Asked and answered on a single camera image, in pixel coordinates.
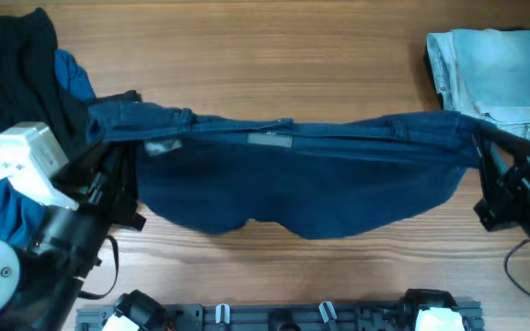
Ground navy blue shorts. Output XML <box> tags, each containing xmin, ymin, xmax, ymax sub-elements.
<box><xmin>89</xmin><ymin>102</ymin><xmax>479</xmax><ymax>239</ymax></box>

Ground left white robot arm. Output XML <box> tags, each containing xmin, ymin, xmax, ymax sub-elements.
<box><xmin>0</xmin><ymin>143</ymin><xmax>146</xmax><ymax>330</ymax></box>

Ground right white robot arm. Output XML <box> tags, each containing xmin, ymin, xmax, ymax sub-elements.
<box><xmin>472</xmin><ymin>129</ymin><xmax>530</xmax><ymax>239</ymax></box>

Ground teal blue garment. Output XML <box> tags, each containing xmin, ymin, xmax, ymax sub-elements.
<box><xmin>0</xmin><ymin>50</ymin><xmax>95</xmax><ymax>248</ymax></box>

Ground folded light blue jeans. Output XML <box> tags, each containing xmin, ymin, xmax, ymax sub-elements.
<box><xmin>426</xmin><ymin>29</ymin><xmax>530</xmax><ymax>141</ymax></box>

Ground black garment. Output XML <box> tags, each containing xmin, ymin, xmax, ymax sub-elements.
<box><xmin>0</xmin><ymin>8</ymin><xmax>142</xmax><ymax>157</ymax></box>

